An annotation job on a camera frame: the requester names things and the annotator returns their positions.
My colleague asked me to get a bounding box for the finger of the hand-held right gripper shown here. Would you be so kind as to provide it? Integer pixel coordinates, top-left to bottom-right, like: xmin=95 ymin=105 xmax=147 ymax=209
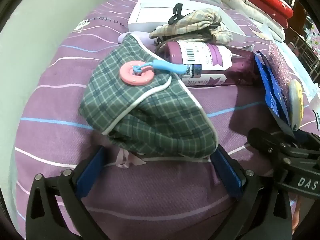
xmin=247 ymin=127 xmax=298 ymax=155

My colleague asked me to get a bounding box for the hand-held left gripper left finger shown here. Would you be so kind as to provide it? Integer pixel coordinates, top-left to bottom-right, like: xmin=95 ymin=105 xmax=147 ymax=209
xmin=25 ymin=145 xmax=105 ymax=240

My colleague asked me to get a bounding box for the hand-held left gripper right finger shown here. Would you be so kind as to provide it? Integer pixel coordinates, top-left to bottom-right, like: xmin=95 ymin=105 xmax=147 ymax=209
xmin=210 ymin=146 xmax=293 ymax=240

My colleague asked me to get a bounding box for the yellow packet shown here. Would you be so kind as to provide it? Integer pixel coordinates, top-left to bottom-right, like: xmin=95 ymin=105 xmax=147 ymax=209
xmin=287 ymin=79 xmax=305 ymax=132

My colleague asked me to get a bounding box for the blue packet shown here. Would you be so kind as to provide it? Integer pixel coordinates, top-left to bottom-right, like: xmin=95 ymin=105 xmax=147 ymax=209
xmin=254 ymin=51 xmax=293 ymax=130

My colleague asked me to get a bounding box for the pink glitter sponge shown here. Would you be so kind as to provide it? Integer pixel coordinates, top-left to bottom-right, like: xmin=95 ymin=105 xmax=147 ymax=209
xmin=268 ymin=41 xmax=293 ymax=110

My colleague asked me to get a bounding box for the green plaid cloth pouch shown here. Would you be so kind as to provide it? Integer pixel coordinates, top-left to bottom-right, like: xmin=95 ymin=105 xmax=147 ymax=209
xmin=79 ymin=33 xmax=218 ymax=158

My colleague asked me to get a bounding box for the pink ring with blue strap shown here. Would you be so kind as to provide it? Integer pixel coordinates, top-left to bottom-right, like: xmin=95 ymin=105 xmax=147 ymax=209
xmin=119 ymin=59 xmax=187 ymax=85

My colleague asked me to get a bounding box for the beige plaid cloth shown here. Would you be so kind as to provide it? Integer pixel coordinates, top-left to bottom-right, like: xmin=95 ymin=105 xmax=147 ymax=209
xmin=149 ymin=8 xmax=234 ymax=44

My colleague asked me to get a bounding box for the lavender plush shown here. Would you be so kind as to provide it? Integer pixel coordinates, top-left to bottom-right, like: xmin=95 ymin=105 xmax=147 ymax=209
xmin=117 ymin=31 xmax=155 ymax=45

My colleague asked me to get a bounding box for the white cardboard box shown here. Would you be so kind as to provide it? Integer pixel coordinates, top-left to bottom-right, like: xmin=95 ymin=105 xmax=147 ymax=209
xmin=127 ymin=0 xmax=247 ymax=43

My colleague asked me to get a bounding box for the person's right forearm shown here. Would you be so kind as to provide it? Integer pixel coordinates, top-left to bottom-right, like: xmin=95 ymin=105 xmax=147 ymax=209
xmin=291 ymin=197 xmax=304 ymax=234

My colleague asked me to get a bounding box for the pink ribbon bow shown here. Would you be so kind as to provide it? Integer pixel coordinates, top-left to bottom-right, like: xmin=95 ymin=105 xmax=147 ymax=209
xmin=115 ymin=148 xmax=148 ymax=169

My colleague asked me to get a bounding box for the purple bottle with white label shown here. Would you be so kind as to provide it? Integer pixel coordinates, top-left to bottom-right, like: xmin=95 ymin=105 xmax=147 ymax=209
xmin=156 ymin=41 xmax=260 ymax=88

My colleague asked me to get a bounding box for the clear plastic bag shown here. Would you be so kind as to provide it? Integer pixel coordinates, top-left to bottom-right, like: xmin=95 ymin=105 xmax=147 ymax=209
xmin=250 ymin=25 xmax=320 ymax=103

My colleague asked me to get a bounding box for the purple striped bedsheet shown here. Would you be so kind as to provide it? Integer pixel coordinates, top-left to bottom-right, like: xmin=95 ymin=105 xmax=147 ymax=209
xmin=14 ymin=0 xmax=318 ymax=240

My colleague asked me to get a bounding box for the metal rack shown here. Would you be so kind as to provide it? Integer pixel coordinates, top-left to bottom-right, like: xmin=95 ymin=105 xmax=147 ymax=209
xmin=285 ymin=25 xmax=320 ymax=80

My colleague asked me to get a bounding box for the white quilt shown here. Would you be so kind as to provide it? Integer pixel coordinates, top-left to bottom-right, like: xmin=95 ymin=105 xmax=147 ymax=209
xmin=212 ymin=0 xmax=285 ymax=42

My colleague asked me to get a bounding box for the red quilt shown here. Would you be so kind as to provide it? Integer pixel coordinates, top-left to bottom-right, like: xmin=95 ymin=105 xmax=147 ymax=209
xmin=220 ymin=0 xmax=293 ymax=28

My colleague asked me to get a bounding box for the black ribbon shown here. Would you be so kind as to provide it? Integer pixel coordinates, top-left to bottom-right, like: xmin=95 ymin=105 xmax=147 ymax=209
xmin=168 ymin=3 xmax=184 ymax=24

